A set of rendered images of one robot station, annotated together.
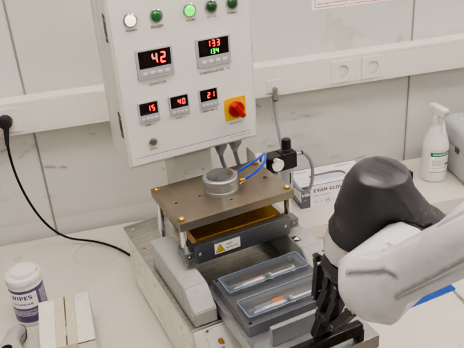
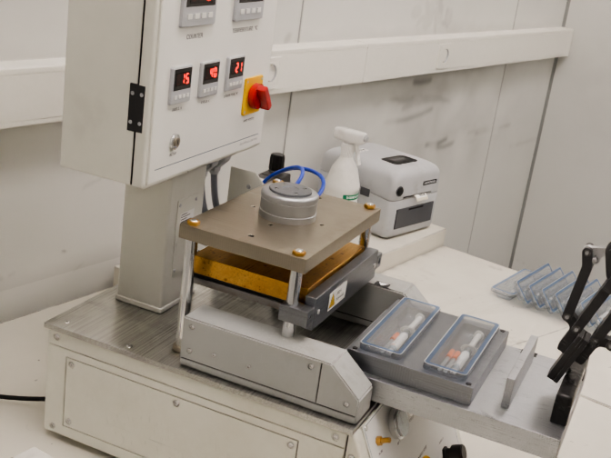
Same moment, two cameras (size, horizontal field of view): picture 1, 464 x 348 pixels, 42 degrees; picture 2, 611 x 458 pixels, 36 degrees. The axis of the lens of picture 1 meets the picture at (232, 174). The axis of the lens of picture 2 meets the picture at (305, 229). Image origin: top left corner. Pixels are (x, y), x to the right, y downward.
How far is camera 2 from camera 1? 94 cm
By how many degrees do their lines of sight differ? 41
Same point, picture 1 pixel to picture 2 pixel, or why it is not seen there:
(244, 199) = (340, 224)
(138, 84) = (177, 34)
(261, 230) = (360, 271)
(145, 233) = (99, 325)
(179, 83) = (213, 41)
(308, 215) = not seen: hidden behind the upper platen
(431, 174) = not seen: hidden behind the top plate
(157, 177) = not seen: outside the picture
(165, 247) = (222, 320)
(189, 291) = (337, 365)
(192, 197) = (263, 227)
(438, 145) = (352, 184)
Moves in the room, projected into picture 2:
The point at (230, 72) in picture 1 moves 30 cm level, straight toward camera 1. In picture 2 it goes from (257, 34) to (408, 81)
